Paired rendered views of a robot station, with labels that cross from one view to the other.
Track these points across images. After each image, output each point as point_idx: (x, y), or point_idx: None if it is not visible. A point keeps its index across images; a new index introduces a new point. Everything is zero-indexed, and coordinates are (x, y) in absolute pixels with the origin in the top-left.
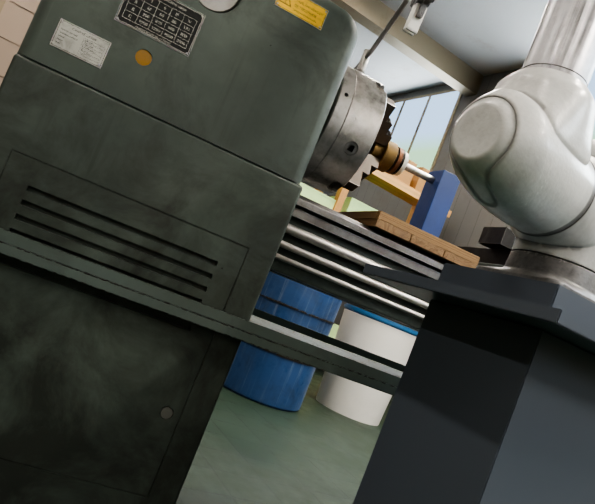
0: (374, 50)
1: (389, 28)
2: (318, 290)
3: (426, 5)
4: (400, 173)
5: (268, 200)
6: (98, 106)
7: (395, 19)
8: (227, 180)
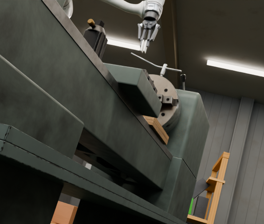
0: (155, 66)
1: (143, 60)
2: (132, 176)
3: (140, 40)
4: None
5: None
6: None
7: (138, 58)
8: None
